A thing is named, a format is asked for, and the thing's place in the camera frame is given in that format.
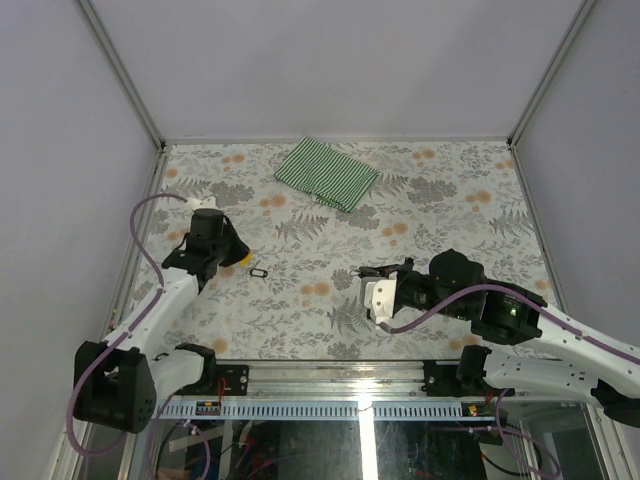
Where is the yellow key tag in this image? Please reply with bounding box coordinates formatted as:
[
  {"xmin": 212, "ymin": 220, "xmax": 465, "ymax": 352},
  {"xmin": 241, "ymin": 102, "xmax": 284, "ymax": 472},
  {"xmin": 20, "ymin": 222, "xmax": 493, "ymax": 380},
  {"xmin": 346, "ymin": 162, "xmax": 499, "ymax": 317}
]
[{"xmin": 239, "ymin": 253, "xmax": 253, "ymax": 266}]

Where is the black tag with white label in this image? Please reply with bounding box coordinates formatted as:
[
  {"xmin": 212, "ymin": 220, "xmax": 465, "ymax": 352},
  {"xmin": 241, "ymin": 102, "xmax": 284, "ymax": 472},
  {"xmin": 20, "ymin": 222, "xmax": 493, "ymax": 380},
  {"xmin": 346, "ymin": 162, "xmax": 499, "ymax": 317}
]
[{"xmin": 249, "ymin": 268, "xmax": 269, "ymax": 279}]

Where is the large silver keyring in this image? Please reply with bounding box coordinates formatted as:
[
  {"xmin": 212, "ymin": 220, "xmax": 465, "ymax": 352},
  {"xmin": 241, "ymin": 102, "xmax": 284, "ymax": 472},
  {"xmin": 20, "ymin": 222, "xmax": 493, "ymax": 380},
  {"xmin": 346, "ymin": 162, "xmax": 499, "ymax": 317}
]
[{"xmin": 350, "ymin": 265, "xmax": 396, "ymax": 279}]

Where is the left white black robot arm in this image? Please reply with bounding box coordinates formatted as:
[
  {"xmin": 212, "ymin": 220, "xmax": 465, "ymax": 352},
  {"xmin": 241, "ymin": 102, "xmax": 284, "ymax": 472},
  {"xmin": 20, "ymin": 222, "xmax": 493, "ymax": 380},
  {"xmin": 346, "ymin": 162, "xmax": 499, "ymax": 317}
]
[{"xmin": 68, "ymin": 208, "xmax": 250, "ymax": 433}]

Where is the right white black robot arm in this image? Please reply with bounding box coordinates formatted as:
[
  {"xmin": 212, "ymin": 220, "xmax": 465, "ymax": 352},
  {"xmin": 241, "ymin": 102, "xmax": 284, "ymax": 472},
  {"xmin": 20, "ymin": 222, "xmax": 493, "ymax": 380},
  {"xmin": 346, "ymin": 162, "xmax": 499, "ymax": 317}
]
[{"xmin": 372, "ymin": 249, "xmax": 639, "ymax": 427}]

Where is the floral patterned table mat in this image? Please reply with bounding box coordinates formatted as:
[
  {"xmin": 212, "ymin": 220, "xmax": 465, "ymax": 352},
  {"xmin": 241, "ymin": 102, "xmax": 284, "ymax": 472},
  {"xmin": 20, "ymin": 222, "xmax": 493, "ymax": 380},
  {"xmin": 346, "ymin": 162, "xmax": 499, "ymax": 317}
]
[{"xmin": 145, "ymin": 141, "xmax": 555, "ymax": 360}]

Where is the green white striped cloth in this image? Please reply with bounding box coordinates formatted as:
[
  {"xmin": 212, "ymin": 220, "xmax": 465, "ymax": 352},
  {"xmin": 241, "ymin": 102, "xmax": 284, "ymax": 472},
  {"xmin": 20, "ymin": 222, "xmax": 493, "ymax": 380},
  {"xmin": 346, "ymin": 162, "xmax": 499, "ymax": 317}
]
[{"xmin": 275, "ymin": 137, "xmax": 380, "ymax": 213}]

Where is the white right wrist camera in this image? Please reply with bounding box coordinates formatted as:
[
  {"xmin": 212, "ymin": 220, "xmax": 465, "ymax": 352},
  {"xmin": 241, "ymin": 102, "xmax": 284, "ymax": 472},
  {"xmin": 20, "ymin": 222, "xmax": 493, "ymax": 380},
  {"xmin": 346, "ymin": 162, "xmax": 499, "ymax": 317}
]
[{"xmin": 360, "ymin": 274, "xmax": 397, "ymax": 324}]

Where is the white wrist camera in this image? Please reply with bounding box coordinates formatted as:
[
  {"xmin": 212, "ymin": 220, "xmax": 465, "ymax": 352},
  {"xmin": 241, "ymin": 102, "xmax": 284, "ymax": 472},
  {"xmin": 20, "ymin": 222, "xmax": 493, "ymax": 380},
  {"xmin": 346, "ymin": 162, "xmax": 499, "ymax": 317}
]
[
  {"xmin": 186, "ymin": 196, "xmax": 218, "ymax": 211},
  {"xmin": 360, "ymin": 274, "xmax": 397, "ymax": 324}
]

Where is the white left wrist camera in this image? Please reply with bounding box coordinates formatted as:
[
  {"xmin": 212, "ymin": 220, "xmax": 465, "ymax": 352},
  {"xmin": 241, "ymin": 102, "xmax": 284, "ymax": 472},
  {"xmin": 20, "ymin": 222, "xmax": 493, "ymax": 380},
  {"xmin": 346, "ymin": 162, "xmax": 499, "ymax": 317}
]
[{"xmin": 186, "ymin": 196, "xmax": 218, "ymax": 211}]

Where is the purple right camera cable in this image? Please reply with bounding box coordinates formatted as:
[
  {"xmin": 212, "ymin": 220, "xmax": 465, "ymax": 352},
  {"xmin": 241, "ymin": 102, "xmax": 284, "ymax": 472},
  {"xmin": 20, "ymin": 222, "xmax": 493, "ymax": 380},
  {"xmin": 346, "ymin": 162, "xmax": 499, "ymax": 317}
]
[{"xmin": 378, "ymin": 283, "xmax": 640, "ymax": 365}]

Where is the aluminium mounting rail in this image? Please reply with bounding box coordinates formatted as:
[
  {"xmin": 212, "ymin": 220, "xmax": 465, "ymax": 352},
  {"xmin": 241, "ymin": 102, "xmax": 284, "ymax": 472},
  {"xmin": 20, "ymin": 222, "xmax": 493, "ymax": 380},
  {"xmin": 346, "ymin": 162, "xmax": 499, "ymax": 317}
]
[{"xmin": 149, "ymin": 357, "xmax": 616, "ymax": 401}]

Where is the white slotted cable duct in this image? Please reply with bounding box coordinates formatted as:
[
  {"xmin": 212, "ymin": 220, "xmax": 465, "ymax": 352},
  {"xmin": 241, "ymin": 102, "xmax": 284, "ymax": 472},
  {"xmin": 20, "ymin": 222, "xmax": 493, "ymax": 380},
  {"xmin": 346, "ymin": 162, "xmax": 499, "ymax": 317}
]
[{"xmin": 160, "ymin": 399, "xmax": 493, "ymax": 421}]

